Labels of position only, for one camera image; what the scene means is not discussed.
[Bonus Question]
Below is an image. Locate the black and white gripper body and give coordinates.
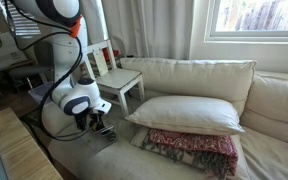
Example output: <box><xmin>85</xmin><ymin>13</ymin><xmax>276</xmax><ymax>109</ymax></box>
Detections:
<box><xmin>74</xmin><ymin>100</ymin><xmax>112</xmax><ymax>132</ymax></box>

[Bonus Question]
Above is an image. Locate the clear acrylic box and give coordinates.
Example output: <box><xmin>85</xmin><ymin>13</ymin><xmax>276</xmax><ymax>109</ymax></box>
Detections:
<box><xmin>81</xmin><ymin>121</ymin><xmax>119</xmax><ymax>153</ymax></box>

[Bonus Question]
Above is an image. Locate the black torch with yellow ring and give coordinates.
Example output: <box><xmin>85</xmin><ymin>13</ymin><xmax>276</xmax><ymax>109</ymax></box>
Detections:
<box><xmin>100</xmin><ymin>127</ymin><xmax>117</xmax><ymax>141</ymax></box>

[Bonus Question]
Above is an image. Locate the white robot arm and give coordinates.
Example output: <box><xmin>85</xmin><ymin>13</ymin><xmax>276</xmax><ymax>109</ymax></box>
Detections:
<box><xmin>10</xmin><ymin>0</ymin><xmax>111</xmax><ymax>131</ymax></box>

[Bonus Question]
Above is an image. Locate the cream throw pillow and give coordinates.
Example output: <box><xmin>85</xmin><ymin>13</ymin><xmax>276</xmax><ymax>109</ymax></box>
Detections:
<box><xmin>126</xmin><ymin>96</ymin><xmax>244</xmax><ymax>135</ymax></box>

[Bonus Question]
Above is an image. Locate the small white wooden chair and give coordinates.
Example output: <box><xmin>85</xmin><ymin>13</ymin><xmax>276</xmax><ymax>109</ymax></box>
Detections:
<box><xmin>85</xmin><ymin>40</ymin><xmax>145</xmax><ymax>116</ymax></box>

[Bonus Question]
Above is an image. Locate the lavender plastic bin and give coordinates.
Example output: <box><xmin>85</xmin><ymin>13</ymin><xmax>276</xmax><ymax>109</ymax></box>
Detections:
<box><xmin>28</xmin><ymin>81</ymin><xmax>53</xmax><ymax>104</ymax></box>

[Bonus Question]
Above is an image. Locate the grey office chair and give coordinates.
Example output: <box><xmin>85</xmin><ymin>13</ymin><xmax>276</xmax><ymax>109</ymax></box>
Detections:
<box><xmin>9</xmin><ymin>41</ymin><xmax>54</xmax><ymax>92</ymax></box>

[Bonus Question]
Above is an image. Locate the wooden side table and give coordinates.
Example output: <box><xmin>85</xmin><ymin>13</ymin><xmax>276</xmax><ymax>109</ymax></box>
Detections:
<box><xmin>0</xmin><ymin>108</ymin><xmax>63</xmax><ymax>180</ymax></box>

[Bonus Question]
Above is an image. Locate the white curtain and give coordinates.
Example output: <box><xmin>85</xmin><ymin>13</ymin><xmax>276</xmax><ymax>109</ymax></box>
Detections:
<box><xmin>79</xmin><ymin>0</ymin><xmax>195</xmax><ymax>59</ymax></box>

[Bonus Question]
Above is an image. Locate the white window blind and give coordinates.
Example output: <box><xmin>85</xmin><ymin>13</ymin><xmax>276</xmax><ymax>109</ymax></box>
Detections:
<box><xmin>1</xmin><ymin>0</ymin><xmax>41</xmax><ymax>37</ymax></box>

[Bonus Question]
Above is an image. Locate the red patterned fringed blanket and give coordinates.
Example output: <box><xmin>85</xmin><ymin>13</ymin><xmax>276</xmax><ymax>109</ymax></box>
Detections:
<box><xmin>131</xmin><ymin>127</ymin><xmax>238</xmax><ymax>180</ymax></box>

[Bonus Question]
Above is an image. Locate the white window frame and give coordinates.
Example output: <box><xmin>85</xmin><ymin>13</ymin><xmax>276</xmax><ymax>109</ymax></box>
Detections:
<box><xmin>205</xmin><ymin>0</ymin><xmax>288</xmax><ymax>44</ymax></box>

